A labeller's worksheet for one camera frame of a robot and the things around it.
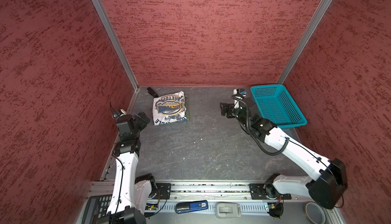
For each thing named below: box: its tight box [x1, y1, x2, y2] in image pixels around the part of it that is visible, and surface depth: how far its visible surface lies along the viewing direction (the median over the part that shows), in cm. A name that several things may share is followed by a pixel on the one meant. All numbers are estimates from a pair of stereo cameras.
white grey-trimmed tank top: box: [152, 91, 188, 126], surface depth 99 cm
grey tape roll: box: [303, 201, 327, 224], surface depth 70 cm
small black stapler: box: [146, 87, 159, 98], surface depth 116 cm
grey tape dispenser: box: [214, 202, 242, 219], surface depth 68 cm
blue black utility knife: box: [174, 200, 209, 214], surface depth 69 cm
